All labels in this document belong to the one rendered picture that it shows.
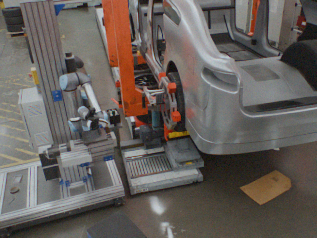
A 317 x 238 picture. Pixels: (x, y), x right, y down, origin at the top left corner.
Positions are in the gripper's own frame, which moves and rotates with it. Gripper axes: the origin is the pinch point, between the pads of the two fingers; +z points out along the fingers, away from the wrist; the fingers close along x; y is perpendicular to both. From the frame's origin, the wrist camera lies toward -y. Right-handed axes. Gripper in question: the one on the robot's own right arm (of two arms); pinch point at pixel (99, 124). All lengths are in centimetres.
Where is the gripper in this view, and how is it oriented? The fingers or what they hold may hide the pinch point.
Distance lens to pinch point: 232.3
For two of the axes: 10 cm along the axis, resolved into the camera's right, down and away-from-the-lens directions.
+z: 5.5, 3.9, -7.4
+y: -0.7, 9.1, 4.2
